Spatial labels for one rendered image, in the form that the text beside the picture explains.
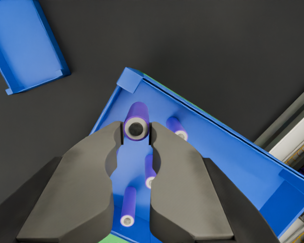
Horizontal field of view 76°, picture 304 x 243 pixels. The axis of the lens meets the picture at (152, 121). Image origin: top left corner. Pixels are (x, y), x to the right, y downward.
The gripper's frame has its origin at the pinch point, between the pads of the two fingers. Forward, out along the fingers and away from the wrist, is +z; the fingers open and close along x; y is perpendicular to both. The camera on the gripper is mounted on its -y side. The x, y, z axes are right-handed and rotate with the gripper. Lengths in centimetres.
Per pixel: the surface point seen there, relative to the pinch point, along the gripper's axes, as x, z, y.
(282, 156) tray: 48, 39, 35
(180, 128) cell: 4.7, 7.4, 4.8
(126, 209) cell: -1.5, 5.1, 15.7
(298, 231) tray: 40, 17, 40
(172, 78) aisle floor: 11, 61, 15
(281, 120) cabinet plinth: 55, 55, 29
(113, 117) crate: -3.8, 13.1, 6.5
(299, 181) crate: 22.5, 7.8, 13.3
